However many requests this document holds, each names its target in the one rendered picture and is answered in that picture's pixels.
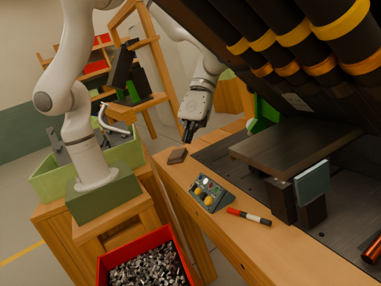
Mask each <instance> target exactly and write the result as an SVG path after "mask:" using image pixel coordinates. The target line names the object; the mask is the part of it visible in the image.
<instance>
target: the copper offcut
mask: <svg viewBox="0 0 381 286"><path fill-rule="evenodd" d="M380 256H381V233H380V234H379V235H378V236H377V237H376V238H375V239H374V240H373V241H372V243H371V244H370V245H369V246H368V247H367V249H366V250H365V251H364V252H363V253H362V254H361V258H362V260H363V261H364V262H366V263H367V264H370V265H373V264H374V263H375V262H376V261H377V260H378V258H379V257H380Z"/></svg>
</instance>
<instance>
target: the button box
mask: <svg viewBox="0 0 381 286"><path fill-rule="evenodd" d="M200 175H203V177H202V179H201V180H199V179H198V178H199V176H200ZM206 178H207V179H208V181H207V183H206V184H204V179H206ZM211 182H213V186H212V188H209V184H210V183H211ZM194 183H195V184H196V185H197V187H196V188H198V187H199V188H200V189H201V193H202V192H205V193H206V197H207V196H211V197H212V198H213V201H212V203H211V204H210V205H209V206H207V205H205V203H204V200H205V199H203V200H201V199H200V194H199V195H196V194H195V192H194V191H191V190H190V189H189V191H188V192H189V193H190V194H191V195H192V196H193V197H194V198H195V199H196V200H197V201H198V202H199V203H200V204H201V205H202V206H203V207H204V208H205V209H206V210H207V211H208V212H209V213H211V214H213V213H215V212H217V211H219V210H221V209H222V208H224V207H226V206H227V205H229V204H231V203H232V202H233V201H234V200H235V198H236V196H235V195H233V194H232V193H231V192H229V191H228V190H226V189H225V188H224V187H222V186H221V185H220V184H218V183H217V182H216V181H214V180H212V179H211V178H210V177H208V176H206V175H204V174H203V173H200V174H199V175H198V177H197V179H196V180H195V181H194ZM216 187H219V191H218V192H217V193H215V192H214V189H215V188H216Z"/></svg>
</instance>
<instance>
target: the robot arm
mask: <svg viewBox="0 0 381 286"><path fill-rule="evenodd" d="M123 2H124V0H61V3H62V8H63V13H64V27H63V33H62V36H61V41H60V45H59V48H58V51H57V53H56V55H55V57H54V59H53V61H52V62H51V63H50V65H49V66H48V67H47V69H46V70H45V72H44V73H43V74H42V76H41V77H40V79H39V80H38V82H37V84H36V86H35V88H34V90H33V94H32V101H33V105H34V106H35V108H36V109H37V110H38V111H39V112H41V113H42V114H44V115H47V116H57V115H62V114H64V113H65V120H64V123H63V126H62V129H61V137H62V140H63V143H64V144H65V146H66V149H67V151H68V153H69V156H70V158H71V160H72V162H73V164H74V166H75V169H76V171H77V173H78V175H79V177H75V180H76V182H77V183H76V184H75V186H74V189H75V191H77V192H87V191H91V190H94V189H97V188H99V187H101V186H104V185H106V184H107V183H109V182H111V181H113V180H114V179H115V178H116V177H117V176H118V175H119V173H120V172H119V169H118V168H114V167H113V168H109V167H108V164H107V162H106V160H105V157H104V154H103V152H102V150H101V147H100V145H99V142H98V140H97V138H96V135H95V132H94V130H93V128H92V125H91V119H90V117H91V97H90V94H89V92H88V90H87V88H86V87H85V85H84V84H83V83H82V82H79V81H77V80H76V79H77V78H78V76H79V75H80V73H81V72H82V71H83V69H84V67H85V66H86V64H87V61H88V59H89V57H90V54H91V51H92V47H93V44H94V40H95V31H94V27H93V22H92V12H93V9H98V10H102V11H107V10H111V9H115V8H117V7H119V6H120V5H121V4H122V3H123ZM141 2H142V3H143V4H144V5H145V7H146V8H147V9H148V11H149V12H150V14H151V15H152V16H153V17H154V19H155V20H156V21H157V22H158V24H159V25H160V26H161V28H162V29H163V30H164V32H165V33H166V34H167V35H168V37H169V38H170V39H171V40H173V41H175V42H182V41H184V40H186V41H188V42H190V43H192V44H193V45H194V46H195V47H197V48H198V50H199V51H200V56H199V58H198V61H197V65H196V68H195V71H194V74H193V78H192V81H191V83H190V85H189V88H190V90H188V91H187V93H186V95H185V97H184V99H183V101H182V103H181V105H180V108H179V111H178V113H177V116H178V117H179V120H178V123H180V124H182V125H183V129H184V132H183V136H182V139H181V141H182V142H184V143H186V144H191V141H192V138H193V135H194V133H196V131H197V130H198V129H199V128H204V127H206V124H207V123H208V121H209V118H210V114H211V109H212V105H213V95H214V92H215V88H216V85H217V82H218V78H219V76H220V74H221V73H222V72H224V71H225V70H226V69H228V67H227V66H226V65H225V64H224V63H223V62H222V61H221V60H220V59H218V58H217V57H216V56H215V55H213V54H212V53H211V51H209V50H208V49H207V48H206V47H204V46H203V45H202V44H201V43H200V42H199V41H198V40H196V39H195V38H194V37H193V36H192V35H191V34H190V33H189V32H187V31H186V30H185V29H184V28H183V27H182V26H181V25H180V24H178V23H177V22H176V21H175V20H173V19H172V18H171V17H170V16H169V15H168V14H167V13H166V12H164V11H163V10H162V9H161V8H160V7H159V6H158V5H156V4H155V3H154V2H153V1H152V0H141Z"/></svg>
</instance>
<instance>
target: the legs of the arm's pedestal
mask: <svg viewBox="0 0 381 286"><path fill-rule="evenodd" d="M137 216H138V218H139V220H138V221H136V222H134V223H132V224H130V225H128V226H127V227H125V228H123V229H121V230H119V231H118V232H116V233H115V234H113V235H110V236H109V235H108V233H107V231H106V232H104V233H102V234H100V235H98V236H97V237H95V238H93V239H91V240H89V241H88V242H86V243H84V244H82V245H80V246H79V248H80V249H81V251H82V253H83V254H84V256H85V257H86V259H87V260H88V262H89V264H90V265H91V267H92V269H93V270H94V271H95V273H96V265H97V257H98V256H101V255H103V254H105V253H107V252H109V251H112V250H114V249H116V248H118V247H120V246H122V245H124V244H126V243H128V242H130V241H132V240H134V239H137V238H139V237H141V236H143V235H145V234H147V233H149V232H151V231H153V230H155V229H157V228H159V227H162V223H161V221H160V219H159V217H158V214H157V212H156V210H155V208H154V206H151V207H149V208H147V209H145V210H144V211H142V212H140V213H138V214H137Z"/></svg>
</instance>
